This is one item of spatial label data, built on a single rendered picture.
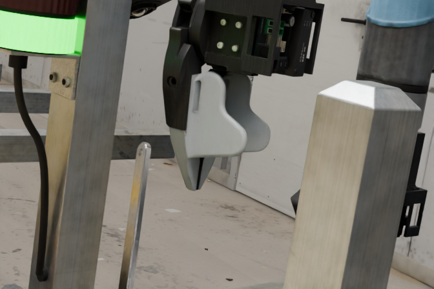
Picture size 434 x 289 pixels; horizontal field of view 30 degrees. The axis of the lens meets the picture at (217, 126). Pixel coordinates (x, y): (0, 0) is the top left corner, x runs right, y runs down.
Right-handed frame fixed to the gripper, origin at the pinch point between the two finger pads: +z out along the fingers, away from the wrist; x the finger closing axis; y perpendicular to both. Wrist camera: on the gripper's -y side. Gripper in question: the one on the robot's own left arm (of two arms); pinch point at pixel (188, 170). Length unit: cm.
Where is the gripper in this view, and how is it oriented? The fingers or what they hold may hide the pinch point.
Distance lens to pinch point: 61.1
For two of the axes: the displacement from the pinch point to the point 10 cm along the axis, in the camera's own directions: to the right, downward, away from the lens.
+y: 8.5, 2.2, -4.8
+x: 5.1, -0.7, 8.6
